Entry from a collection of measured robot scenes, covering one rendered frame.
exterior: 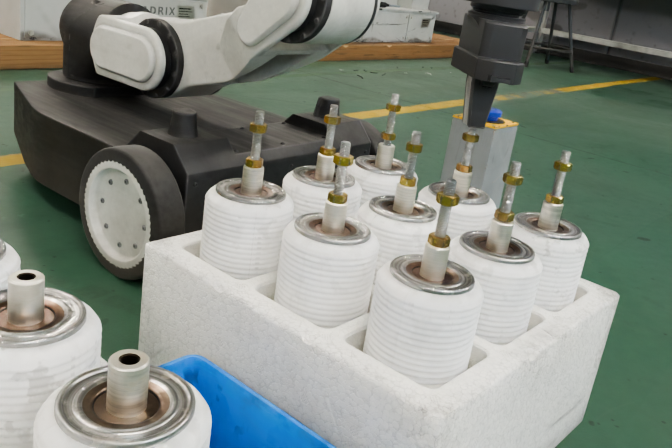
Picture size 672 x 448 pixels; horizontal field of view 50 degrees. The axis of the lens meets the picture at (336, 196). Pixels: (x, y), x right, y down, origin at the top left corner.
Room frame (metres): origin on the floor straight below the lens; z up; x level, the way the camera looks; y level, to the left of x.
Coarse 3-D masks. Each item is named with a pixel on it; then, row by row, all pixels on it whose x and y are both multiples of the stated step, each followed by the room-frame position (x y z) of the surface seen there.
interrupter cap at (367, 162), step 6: (360, 156) 0.94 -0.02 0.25; (366, 156) 0.94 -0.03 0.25; (372, 156) 0.95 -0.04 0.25; (360, 162) 0.91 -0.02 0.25; (366, 162) 0.92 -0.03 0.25; (372, 162) 0.93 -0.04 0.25; (396, 162) 0.94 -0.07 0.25; (402, 162) 0.94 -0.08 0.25; (366, 168) 0.89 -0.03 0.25; (372, 168) 0.89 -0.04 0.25; (378, 168) 0.89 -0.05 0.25; (396, 168) 0.92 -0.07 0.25; (402, 168) 0.91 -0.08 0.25; (384, 174) 0.88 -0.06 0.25; (390, 174) 0.88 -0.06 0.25; (396, 174) 0.88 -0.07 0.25; (402, 174) 0.89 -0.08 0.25
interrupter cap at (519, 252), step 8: (472, 232) 0.70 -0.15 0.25; (480, 232) 0.71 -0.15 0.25; (488, 232) 0.71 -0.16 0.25; (464, 240) 0.68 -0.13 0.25; (472, 240) 0.68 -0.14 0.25; (480, 240) 0.69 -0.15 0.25; (512, 240) 0.70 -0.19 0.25; (520, 240) 0.70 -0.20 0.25; (464, 248) 0.66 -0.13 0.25; (472, 248) 0.66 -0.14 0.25; (480, 248) 0.66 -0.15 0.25; (512, 248) 0.68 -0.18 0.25; (520, 248) 0.68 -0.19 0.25; (528, 248) 0.68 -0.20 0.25; (480, 256) 0.65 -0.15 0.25; (488, 256) 0.64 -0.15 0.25; (496, 256) 0.65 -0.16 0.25; (504, 256) 0.65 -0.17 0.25; (512, 256) 0.65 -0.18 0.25; (520, 256) 0.66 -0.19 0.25; (528, 256) 0.66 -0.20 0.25
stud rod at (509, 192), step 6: (516, 162) 0.68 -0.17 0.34; (516, 168) 0.67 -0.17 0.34; (510, 174) 0.68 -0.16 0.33; (516, 174) 0.68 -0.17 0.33; (510, 186) 0.68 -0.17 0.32; (504, 192) 0.68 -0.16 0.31; (510, 192) 0.67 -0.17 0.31; (504, 198) 0.68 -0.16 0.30; (510, 198) 0.67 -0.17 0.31; (504, 204) 0.68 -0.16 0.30; (510, 204) 0.67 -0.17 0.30; (504, 210) 0.68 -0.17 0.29; (510, 210) 0.68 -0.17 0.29; (504, 222) 0.67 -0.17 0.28
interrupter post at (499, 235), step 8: (496, 224) 0.67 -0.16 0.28; (504, 224) 0.67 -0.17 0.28; (512, 224) 0.67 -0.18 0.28; (496, 232) 0.67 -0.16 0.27; (504, 232) 0.67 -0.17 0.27; (488, 240) 0.68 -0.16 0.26; (496, 240) 0.67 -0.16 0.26; (504, 240) 0.67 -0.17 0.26; (488, 248) 0.67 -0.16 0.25; (496, 248) 0.67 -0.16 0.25; (504, 248) 0.67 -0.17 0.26
